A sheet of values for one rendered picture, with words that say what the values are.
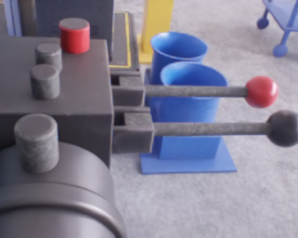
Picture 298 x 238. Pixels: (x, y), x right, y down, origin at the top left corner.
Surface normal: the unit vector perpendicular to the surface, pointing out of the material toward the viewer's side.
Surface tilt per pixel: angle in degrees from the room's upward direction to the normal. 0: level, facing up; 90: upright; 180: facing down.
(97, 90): 0
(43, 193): 4
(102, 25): 90
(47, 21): 90
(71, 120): 90
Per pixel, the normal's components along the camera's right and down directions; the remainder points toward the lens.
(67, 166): 0.41, -0.74
